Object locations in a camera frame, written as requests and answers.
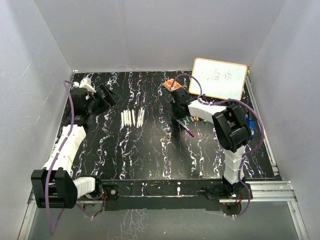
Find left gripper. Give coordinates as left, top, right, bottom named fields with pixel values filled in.
left=86, top=84, right=121, bottom=116

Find light blue capped marker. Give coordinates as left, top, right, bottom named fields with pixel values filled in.
left=123, top=110, right=128, bottom=126

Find blue capped white marker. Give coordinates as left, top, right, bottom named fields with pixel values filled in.
left=121, top=112, right=125, bottom=129

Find dark green capped marker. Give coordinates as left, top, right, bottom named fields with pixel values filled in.
left=126, top=109, right=131, bottom=126

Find orange capped white marker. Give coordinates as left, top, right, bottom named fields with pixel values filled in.
left=131, top=109, right=136, bottom=127

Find teal capped white marker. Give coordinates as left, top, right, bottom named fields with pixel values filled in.
left=127, top=110, right=132, bottom=127

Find purple capped white marker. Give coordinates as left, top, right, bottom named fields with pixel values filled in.
left=176, top=119, right=195, bottom=138

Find dark blue capped marker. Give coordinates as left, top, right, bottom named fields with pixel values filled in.
left=136, top=108, right=143, bottom=128

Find yellow capped white marker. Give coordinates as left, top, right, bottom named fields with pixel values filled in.
left=141, top=109, right=146, bottom=122

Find green capped white marker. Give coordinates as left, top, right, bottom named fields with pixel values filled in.
left=139, top=107, right=144, bottom=127

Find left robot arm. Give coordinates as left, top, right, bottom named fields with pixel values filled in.
left=31, top=82, right=120, bottom=209

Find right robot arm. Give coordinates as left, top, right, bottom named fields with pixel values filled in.
left=170, top=87, right=251, bottom=199

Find orange card packet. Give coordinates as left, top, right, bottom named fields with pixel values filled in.
left=163, top=78, right=183, bottom=93

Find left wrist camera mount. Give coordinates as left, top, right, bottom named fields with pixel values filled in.
left=73, top=77, right=96, bottom=93

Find small whiteboard yellow frame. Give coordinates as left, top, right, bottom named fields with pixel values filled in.
left=188, top=57, right=248, bottom=100

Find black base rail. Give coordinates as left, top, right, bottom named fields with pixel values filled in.
left=84, top=179, right=253, bottom=211

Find aluminium frame rail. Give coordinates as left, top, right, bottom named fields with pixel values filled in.
left=19, top=180, right=309, bottom=240

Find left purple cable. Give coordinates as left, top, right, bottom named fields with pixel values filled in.
left=44, top=79, right=95, bottom=237

